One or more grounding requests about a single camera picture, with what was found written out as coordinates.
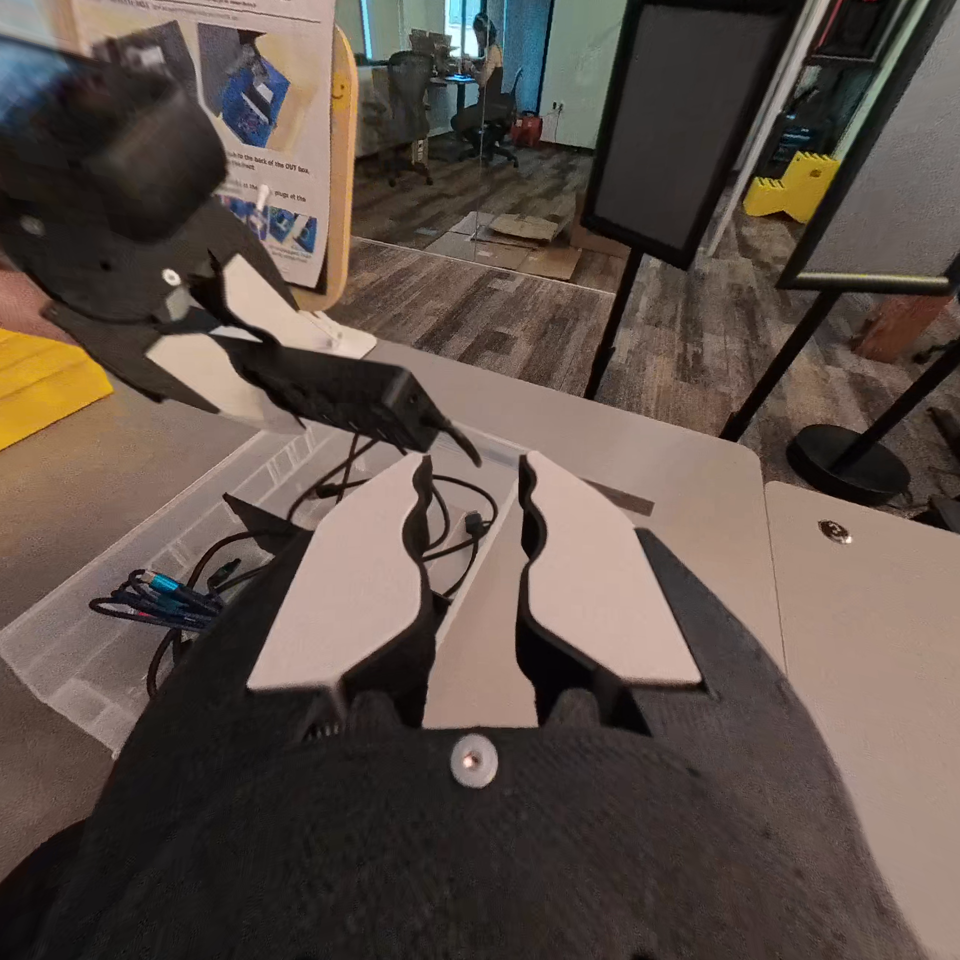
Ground black framed display screen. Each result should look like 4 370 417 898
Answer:
717 0 960 507

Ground person's left hand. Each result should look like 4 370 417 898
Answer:
0 275 79 346

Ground blue red braided cable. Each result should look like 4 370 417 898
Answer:
89 567 229 634

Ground black USB cable grey plugs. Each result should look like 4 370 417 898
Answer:
143 435 501 694

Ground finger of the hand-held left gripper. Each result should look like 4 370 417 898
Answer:
143 324 312 436
218 255 373 363

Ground black office chair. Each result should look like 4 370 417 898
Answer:
447 12 522 169

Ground yellow plastic bin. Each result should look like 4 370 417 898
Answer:
0 326 115 453

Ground small yellow floor sign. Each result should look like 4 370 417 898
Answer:
741 149 843 228

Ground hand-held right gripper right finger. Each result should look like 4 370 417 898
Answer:
515 447 706 724

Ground instruction poster board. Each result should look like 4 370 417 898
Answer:
66 0 363 297

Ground clear plastic bin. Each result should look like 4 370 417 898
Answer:
0 417 544 754

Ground black USB hub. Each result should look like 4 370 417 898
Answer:
225 341 438 453

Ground black display panel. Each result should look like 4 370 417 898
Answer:
576 0 820 408

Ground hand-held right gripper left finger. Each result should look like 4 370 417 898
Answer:
245 450 439 724

